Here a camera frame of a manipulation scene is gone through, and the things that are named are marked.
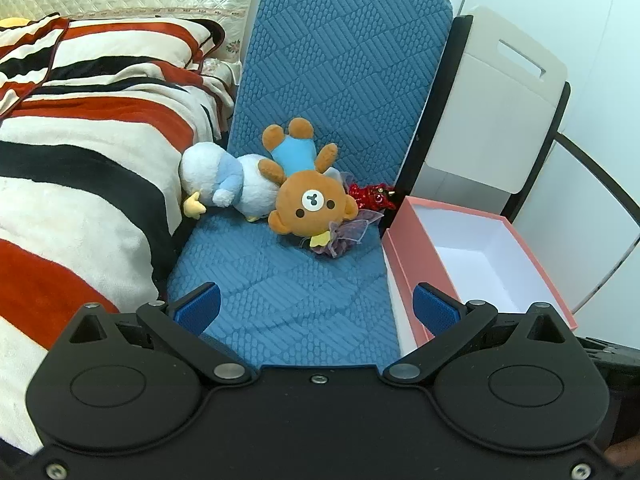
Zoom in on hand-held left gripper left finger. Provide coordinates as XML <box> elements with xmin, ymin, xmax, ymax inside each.
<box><xmin>67</xmin><ymin>282</ymin><xmax>258</xmax><ymax>386</ymax></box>

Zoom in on brown bear plush blue shirt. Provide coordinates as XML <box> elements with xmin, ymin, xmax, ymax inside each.
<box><xmin>257</xmin><ymin>117</ymin><xmax>359</xmax><ymax>241</ymax></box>

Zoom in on striped red black white blanket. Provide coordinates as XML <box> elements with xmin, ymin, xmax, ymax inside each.
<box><xmin>0</xmin><ymin>16</ymin><xmax>237</xmax><ymax>456</ymax></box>

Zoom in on white storage bin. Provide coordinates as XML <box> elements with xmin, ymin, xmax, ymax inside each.
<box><xmin>422</xmin><ymin>6</ymin><xmax>569</xmax><ymax>196</ymax></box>

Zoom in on blue textured cushion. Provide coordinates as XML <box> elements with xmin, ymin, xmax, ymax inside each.
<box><xmin>167</xmin><ymin>0</ymin><xmax>454</xmax><ymax>367</ymax></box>

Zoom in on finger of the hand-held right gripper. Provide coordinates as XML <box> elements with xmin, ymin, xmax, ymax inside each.
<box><xmin>579</xmin><ymin>336</ymin><xmax>640</xmax><ymax>403</ymax></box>

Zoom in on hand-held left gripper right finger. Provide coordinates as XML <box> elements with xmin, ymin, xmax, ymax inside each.
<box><xmin>382</xmin><ymin>282</ymin><xmax>576</xmax><ymax>385</ymax></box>

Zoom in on light blue penguin plush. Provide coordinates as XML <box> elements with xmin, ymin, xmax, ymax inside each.
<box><xmin>179</xmin><ymin>141</ymin><xmax>281</xmax><ymax>222</ymax></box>

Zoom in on red sequin toy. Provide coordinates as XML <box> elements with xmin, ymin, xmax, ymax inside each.
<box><xmin>347</xmin><ymin>183</ymin><xmax>398</xmax><ymax>212</ymax></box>

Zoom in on pink cardboard box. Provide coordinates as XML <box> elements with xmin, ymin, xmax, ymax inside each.
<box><xmin>382</xmin><ymin>196</ymin><xmax>579</xmax><ymax>361</ymax></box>

